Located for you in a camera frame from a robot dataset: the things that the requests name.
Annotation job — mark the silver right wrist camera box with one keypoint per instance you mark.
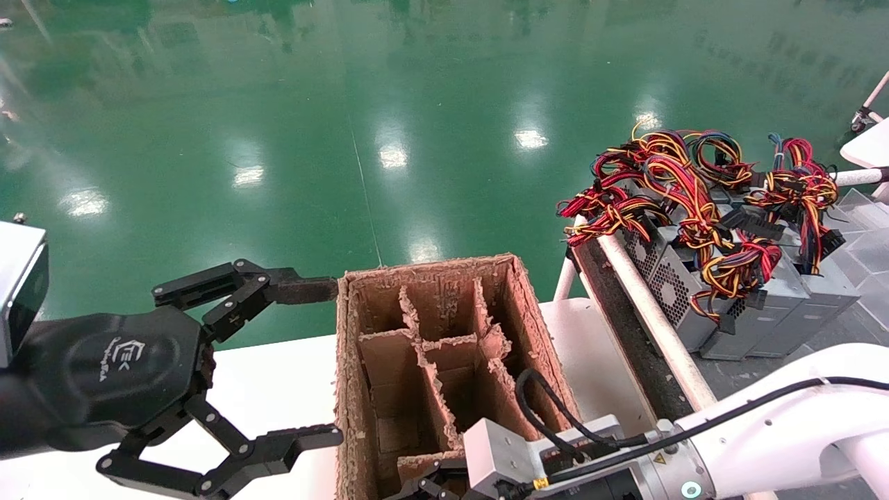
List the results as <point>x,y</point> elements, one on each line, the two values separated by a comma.
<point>503,451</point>

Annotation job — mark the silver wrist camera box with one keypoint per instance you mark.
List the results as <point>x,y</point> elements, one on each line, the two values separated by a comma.
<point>503,451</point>
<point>17,278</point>

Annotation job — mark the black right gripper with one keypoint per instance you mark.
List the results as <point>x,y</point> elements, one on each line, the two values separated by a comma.
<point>590,489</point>

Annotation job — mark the white side table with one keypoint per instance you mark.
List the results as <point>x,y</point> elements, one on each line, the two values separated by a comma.
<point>871,146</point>

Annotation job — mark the white pipe rack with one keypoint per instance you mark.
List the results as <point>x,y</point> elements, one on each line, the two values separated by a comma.
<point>868,104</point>

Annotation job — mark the white pipe table leg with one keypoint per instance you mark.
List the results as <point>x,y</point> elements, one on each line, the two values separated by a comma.
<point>565,281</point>

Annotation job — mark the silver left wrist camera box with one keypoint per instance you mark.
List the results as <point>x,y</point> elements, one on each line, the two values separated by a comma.
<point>17,278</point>

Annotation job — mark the worn cardboard box with dividers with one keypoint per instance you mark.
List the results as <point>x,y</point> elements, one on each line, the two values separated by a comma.
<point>521,326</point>

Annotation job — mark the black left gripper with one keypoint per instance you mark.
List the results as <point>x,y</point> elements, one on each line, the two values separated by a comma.
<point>118,375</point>

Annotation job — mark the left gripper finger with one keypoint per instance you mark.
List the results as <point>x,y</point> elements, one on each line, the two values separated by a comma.
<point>305,289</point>

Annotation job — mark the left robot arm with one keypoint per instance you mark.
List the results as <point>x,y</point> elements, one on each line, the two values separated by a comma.
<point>10,417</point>

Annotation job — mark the clear acrylic box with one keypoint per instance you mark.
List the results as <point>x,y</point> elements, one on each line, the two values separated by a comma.
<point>865,208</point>
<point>868,253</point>

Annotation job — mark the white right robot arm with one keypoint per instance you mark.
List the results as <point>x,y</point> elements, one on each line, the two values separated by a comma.
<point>785,444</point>

